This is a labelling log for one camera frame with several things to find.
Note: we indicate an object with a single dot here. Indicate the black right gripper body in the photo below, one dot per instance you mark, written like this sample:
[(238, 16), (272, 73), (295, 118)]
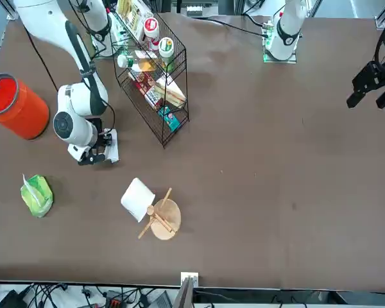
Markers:
[(97, 134)]

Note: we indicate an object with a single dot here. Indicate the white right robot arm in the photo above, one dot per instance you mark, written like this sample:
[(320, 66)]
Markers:
[(83, 102)]

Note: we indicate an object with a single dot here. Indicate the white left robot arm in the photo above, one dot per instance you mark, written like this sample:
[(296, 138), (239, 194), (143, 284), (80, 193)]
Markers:
[(288, 35)]

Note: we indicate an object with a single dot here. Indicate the orange round bin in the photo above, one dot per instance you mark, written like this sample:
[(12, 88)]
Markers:
[(25, 112)]

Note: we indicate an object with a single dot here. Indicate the green tissue pack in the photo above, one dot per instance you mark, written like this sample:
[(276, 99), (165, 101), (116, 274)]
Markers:
[(41, 199)]

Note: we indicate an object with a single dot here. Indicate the white red snack box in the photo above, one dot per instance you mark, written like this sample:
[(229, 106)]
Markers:
[(154, 97)]

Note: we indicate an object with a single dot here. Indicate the red biscuit box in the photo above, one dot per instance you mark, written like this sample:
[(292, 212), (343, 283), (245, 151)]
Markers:
[(142, 81)]

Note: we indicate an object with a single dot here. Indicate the teal snack box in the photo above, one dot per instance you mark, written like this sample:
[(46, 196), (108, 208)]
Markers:
[(170, 120)]

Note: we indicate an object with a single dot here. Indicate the white mug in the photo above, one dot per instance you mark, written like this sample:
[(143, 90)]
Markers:
[(136, 199)]

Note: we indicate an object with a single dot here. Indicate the orange drink bottle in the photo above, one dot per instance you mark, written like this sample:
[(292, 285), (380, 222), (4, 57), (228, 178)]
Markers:
[(141, 65)]

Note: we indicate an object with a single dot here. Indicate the wrapped sandwich packet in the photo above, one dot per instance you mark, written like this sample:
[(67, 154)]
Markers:
[(171, 93)]

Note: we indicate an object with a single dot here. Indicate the wooden mug tree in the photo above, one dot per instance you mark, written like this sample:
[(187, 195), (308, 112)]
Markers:
[(167, 221)]

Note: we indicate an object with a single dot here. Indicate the white jar green lid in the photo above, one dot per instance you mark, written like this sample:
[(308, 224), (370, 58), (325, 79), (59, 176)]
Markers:
[(166, 46)]

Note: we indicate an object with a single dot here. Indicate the white jar red lid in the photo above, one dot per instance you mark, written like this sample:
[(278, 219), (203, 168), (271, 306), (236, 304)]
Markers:
[(150, 25)]

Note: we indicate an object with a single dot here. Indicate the large yellow snack packet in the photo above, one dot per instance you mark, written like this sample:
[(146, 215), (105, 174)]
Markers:
[(131, 16)]

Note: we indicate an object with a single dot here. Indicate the white power strip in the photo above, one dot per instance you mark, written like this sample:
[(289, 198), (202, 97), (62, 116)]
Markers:
[(194, 10)]

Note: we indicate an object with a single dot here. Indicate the red black power device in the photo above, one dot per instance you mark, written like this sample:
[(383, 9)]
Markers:
[(117, 300)]

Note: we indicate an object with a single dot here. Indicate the grey power adapter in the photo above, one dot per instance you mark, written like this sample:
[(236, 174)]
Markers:
[(160, 300)]

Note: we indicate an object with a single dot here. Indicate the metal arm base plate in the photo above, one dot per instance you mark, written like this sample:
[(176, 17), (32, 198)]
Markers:
[(285, 61)]

